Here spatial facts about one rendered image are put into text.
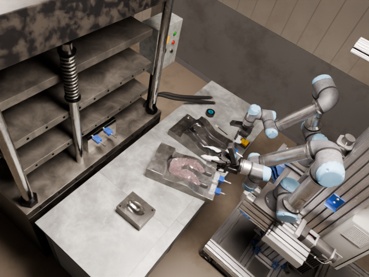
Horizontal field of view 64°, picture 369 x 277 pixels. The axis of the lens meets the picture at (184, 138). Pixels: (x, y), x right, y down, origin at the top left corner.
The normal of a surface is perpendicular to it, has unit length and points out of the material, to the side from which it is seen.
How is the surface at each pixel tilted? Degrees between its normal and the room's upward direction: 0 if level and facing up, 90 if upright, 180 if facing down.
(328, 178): 82
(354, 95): 90
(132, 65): 0
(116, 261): 0
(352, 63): 90
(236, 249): 0
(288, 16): 90
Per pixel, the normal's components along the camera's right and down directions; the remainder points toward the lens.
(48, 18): 0.79, 0.55
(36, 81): 0.20, -0.63
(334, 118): -0.62, 0.51
